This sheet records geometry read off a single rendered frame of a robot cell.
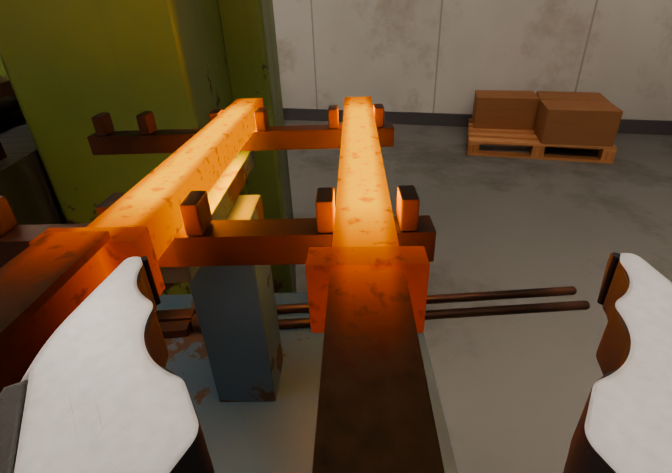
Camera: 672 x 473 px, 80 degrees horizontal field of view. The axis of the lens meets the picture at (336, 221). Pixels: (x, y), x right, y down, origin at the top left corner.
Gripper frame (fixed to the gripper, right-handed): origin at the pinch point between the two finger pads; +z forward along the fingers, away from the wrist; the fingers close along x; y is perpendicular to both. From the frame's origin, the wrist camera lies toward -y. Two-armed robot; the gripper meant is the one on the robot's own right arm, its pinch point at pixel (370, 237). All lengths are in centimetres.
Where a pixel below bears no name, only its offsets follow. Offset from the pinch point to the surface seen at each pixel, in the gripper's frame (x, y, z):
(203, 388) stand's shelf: -17.2, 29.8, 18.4
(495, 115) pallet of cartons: 116, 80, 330
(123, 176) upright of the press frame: -39, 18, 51
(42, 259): -12.1, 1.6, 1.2
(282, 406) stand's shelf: -8.2, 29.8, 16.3
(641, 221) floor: 155, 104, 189
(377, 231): 0.5, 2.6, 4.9
